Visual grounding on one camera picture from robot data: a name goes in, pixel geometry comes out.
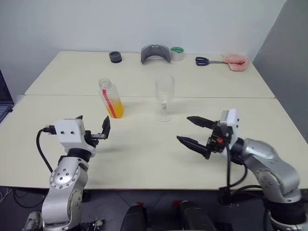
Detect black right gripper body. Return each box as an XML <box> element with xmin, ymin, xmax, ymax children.
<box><xmin>205</xmin><ymin>120</ymin><xmax>233</xmax><ymax>157</ymax></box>

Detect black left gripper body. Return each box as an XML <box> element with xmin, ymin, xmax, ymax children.
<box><xmin>85</xmin><ymin>129</ymin><xmax>107</xmax><ymax>148</ymax></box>

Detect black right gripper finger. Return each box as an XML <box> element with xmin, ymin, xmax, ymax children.
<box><xmin>176</xmin><ymin>135</ymin><xmax>210</xmax><ymax>160</ymax></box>
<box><xmin>187</xmin><ymin>115</ymin><xmax>218</xmax><ymax>130</ymax></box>

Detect plastic bottle with orange juice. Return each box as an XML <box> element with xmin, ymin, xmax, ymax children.
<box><xmin>98</xmin><ymin>77</ymin><xmax>125</xmax><ymax>119</ymax></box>

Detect clear wine glass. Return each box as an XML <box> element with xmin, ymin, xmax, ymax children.
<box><xmin>154</xmin><ymin>75</ymin><xmax>175</xmax><ymax>122</ymax></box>

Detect pink fluffy cloth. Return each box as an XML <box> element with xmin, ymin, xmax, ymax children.
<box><xmin>222</xmin><ymin>53</ymin><xmax>250</xmax><ymax>73</ymax></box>

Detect silver tape roll green core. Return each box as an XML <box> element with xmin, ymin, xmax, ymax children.
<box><xmin>169</xmin><ymin>46</ymin><xmax>185</xmax><ymax>62</ymax></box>

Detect dark laptop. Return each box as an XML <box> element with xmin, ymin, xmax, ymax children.
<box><xmin>0</xmin><ymin>68</ymin><xmax>14</xmax><ymax>124</ymax></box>

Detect grey curved visor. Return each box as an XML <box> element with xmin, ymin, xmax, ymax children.
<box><xmin>140</xmin><ymin>44</ymin><xmax>172</xmax><ymax>65</ymax></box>

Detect white grey shoe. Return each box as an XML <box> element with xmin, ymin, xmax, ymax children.
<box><xmin>25</xmin><ymin>211</ymin><xmax>43</xmax><ymax>231</ymax></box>

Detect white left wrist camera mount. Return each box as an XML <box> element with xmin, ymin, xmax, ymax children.
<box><xmin>53</xmin><ymin>118</ymin><xmax>97</xmax><ymax>159</ymax></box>

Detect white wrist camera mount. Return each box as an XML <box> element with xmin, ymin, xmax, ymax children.
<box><xmin>53</xmin><ymin>118</ymin><xmax>97</xmax><ymax>159</ymax></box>
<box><xmin>220</xmin><ymin>108</ymin><xmax>242</xmax><ymax>157</ymax></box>

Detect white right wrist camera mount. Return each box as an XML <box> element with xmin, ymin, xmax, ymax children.
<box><xmin>220</xmin><ymin>108</ymin><xmax>242</xmax><ymax>157</ymax></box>

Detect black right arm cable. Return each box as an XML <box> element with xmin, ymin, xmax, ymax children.
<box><xmin>218</xmin><ymin>141</ymin><xmax>263</xmax><ymax>205</ymax></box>

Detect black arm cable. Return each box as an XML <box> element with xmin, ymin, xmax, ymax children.
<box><xmin>36</xmin><ymin>124</ymin><xmax>56</xmax><ymax>173</ymax></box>
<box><xmin>218</xmin><ymin>141</ymin><xmax>263</xmax><ymax>205</ymax></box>

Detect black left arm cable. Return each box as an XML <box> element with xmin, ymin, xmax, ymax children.
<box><xmin>36</xmin><ymin>124</ymin><xmax>56</xmax><ymax>173</ymax></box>

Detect blue handled scissors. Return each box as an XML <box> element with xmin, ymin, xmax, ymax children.
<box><xmin>195</xmin><ymin>56</ymin><xmax>228</xmax><ymax>66</ymax></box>

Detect black floor cable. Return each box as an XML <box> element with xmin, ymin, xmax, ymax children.
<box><xmin>13</xmin><ymin>189</ymin><xmax>47</xmax><ymax>208</ymax></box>

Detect white floor cable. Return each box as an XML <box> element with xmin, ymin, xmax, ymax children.
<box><xmin>0</xmin><ymin>187</ymin><xmax>13</xmax><ymax>203</ymax></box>

